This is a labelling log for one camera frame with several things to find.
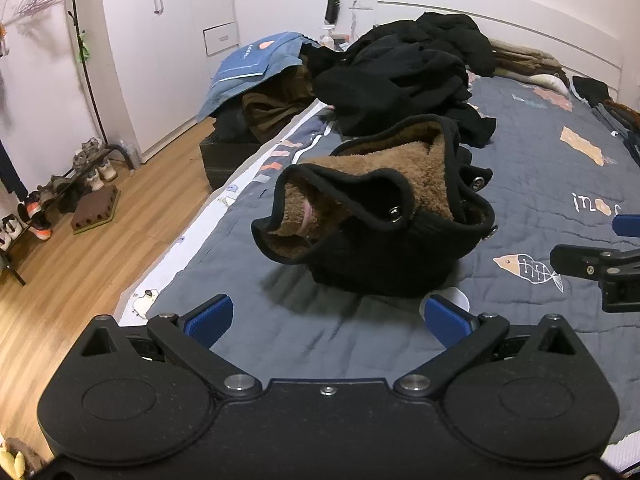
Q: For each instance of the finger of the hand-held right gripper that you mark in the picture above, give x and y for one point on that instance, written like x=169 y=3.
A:
x=575 y=262
x=627 y=225

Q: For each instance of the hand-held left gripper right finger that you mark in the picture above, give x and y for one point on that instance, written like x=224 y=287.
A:
x=447 y=320

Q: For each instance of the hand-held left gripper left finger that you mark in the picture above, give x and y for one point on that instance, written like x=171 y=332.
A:
x=210 y=317

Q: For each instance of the black fleece-lined jacket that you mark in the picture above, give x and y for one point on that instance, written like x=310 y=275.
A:
x=380 y=260

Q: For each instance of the row of folded clothes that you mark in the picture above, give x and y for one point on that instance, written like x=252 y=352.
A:
x=615 y=115

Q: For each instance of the stack of beige folded clothes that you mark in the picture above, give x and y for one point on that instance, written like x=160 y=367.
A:
x=525 y=60

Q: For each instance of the pile of black clothes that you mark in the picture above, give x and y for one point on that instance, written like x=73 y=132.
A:
x=390 y=85

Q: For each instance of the black clothes rack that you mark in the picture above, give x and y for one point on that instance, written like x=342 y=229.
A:
x=85 y=75

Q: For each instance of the grey printed quilt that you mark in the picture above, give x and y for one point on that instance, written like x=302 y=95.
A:
x=525 y=185

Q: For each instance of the brown hexagonal mat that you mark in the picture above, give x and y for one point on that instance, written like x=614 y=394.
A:
x=95 y=210

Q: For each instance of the black storage box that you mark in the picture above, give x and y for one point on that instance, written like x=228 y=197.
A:
x=225 y=160

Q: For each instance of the white pillow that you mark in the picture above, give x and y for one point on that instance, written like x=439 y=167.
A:
x=550 y=84

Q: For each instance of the clear water bottle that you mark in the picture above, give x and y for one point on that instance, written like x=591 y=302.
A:
x=131 y=155

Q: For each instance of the row of shoes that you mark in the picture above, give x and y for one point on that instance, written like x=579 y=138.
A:
x=97 y=167

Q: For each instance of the dark grey garment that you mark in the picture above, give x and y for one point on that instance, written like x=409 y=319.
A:
x=230 y=125

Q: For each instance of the brown garment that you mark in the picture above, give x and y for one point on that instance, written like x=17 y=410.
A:
x=280 y=105

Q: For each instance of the yellow plush toy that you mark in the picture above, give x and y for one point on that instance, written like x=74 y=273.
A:
x=12 y=460

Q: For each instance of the white bed headboard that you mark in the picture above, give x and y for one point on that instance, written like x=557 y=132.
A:
x=500 y=5

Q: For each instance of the black puffy coat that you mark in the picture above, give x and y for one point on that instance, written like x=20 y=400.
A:
x=450 y=35

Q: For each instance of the white wardrobe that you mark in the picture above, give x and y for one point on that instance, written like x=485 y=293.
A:
x=165 y=50

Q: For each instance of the green hanging toy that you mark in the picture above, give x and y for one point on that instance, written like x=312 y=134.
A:
x=84 y=47

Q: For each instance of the white pump bottle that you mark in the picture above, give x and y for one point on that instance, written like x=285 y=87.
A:
x=327 y=37

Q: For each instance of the black hairbrush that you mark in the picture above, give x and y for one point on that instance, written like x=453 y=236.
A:
x=332 y=10

